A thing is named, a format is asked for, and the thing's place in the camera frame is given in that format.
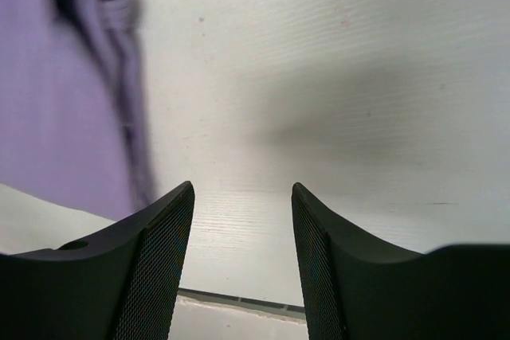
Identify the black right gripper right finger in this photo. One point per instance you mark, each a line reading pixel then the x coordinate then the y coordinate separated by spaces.
pixel 358 286

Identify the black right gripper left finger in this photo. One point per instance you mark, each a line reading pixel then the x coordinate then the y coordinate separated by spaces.
pixel 118 283

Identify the purple t shirt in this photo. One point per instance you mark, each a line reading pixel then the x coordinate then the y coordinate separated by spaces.
pixel 73 124

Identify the aluminium table edge rail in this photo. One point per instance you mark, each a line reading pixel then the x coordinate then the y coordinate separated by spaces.
pixel 240 301

